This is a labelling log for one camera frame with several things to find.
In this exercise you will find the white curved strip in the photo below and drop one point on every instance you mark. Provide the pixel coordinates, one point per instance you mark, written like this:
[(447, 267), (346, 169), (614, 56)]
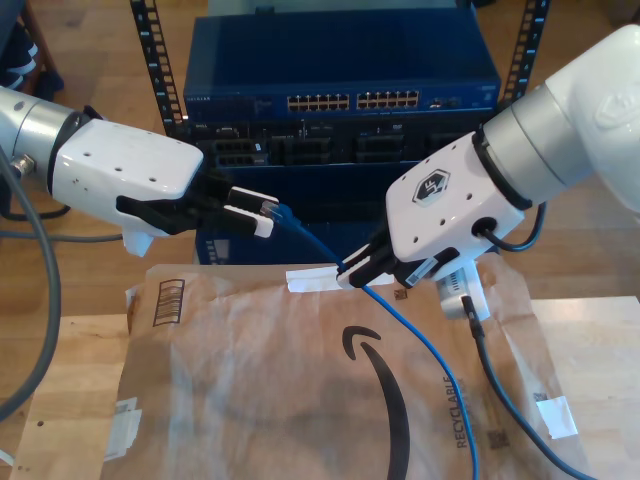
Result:
[(5, 456)]

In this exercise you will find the dark sneaker white sole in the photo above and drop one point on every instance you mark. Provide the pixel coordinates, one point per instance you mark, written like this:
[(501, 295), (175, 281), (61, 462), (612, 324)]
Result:
[(10, 80), (20, 50)]

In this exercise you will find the white tape strip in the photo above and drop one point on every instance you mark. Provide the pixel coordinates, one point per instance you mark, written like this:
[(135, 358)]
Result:
[(310, 280)]

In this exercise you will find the dark shoe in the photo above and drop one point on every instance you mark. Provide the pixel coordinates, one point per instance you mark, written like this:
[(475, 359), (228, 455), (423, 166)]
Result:
[(50, 82)]

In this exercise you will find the black rack server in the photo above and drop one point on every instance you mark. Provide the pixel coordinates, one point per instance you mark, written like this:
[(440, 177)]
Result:
[(310, 145)]

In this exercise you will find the brown paper mailing envelope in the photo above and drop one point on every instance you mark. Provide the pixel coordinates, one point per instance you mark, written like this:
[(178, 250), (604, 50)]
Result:
[(250, 390)]

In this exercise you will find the blue network switch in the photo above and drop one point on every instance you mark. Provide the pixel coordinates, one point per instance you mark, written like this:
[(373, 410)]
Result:
[(340, 55)]

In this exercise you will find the black perforated rack frame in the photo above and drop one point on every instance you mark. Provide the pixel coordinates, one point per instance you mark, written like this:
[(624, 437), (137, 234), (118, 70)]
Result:
[(155, 55)]

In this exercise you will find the white crumpled paper label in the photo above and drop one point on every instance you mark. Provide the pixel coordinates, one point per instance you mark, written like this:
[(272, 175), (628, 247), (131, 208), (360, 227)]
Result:
[(124, 427)]

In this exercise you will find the blue box under rack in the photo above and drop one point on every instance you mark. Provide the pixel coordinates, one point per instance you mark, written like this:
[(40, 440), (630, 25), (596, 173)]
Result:
[(300, 250)]

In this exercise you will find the white square paper label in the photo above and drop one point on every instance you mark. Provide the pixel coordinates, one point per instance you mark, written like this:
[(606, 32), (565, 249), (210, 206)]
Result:
[(557, 417)]

